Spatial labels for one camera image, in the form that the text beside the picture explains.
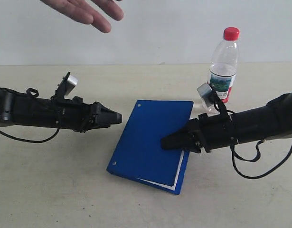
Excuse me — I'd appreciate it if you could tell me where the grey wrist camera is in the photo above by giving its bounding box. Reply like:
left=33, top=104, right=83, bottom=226
left=56, top=72, right=78, bottom=97
left=197, top=83, right=218, bottom=107

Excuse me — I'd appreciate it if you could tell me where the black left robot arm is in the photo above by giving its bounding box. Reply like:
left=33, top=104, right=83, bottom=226
left=0, top=87, right=122, bottom=133

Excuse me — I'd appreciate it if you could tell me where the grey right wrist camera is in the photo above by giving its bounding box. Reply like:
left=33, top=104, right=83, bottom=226
left=197, top=83, right=218, bottom=107

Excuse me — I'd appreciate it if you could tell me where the blue ring binder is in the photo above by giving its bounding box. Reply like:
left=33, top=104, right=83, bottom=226
left=106, top=100, right=193, bottom=195

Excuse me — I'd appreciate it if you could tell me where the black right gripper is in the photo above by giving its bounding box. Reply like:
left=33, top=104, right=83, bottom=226
left=160, top=114, right=237, bottom=153

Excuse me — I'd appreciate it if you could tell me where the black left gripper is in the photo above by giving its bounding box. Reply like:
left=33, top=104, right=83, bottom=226
left=57, top=97, right=122, bottom=133

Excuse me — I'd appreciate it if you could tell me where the person's open hand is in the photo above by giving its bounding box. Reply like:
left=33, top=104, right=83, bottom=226
left=42, top=0, right=124, bottom=34

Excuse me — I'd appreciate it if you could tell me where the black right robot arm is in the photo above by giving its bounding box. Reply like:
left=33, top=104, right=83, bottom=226
left=160, top=83, right=292, bottom=153

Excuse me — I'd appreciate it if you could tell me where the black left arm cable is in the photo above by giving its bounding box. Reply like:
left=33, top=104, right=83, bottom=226
left=0, top=88, right=63, bottom=143

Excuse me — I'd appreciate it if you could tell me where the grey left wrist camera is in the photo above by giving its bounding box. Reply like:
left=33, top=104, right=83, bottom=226
left=56, top=72, right=78, bottom=97

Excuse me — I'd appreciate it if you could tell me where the clear plastic water bottle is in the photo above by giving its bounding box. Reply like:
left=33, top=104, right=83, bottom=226
left=202, top=27, right=240, bottom=113

